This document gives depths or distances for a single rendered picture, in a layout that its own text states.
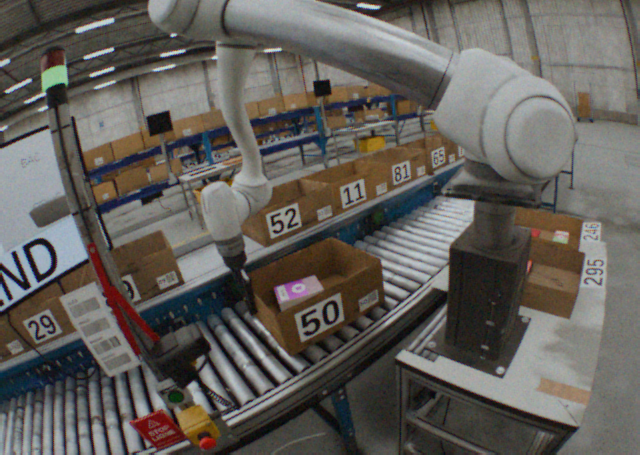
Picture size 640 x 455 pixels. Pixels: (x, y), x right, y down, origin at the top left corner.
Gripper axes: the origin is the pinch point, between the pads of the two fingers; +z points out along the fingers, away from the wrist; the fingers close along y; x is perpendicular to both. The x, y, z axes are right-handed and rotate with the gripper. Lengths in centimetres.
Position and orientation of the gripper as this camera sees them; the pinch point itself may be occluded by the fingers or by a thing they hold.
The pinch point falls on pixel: (251, 305)
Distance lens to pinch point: 105.8
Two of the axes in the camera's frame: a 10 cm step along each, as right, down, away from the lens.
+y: 5.9, 1.8, -7.9
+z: 1.8, 9.2, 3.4
